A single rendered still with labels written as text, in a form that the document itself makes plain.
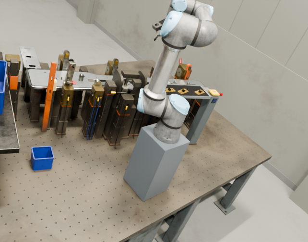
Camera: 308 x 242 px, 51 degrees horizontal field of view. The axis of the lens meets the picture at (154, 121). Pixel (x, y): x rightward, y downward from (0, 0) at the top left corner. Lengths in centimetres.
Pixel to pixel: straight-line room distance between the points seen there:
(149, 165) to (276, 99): 229
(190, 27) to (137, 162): 82
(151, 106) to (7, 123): 69
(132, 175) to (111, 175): 15
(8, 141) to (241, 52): 295
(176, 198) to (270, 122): 209
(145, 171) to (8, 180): 72
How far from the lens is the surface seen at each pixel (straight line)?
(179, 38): 139
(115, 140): 215
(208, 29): 141
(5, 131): 164
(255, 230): 321
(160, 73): 149
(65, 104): 201
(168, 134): 167
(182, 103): 161
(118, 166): 205
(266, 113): 385
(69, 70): 193
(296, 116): 371
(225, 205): 315
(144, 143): 174
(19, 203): 177
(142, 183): 185
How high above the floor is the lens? 209
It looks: 33 degrees down
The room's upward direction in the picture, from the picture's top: 21 degrees clockwise
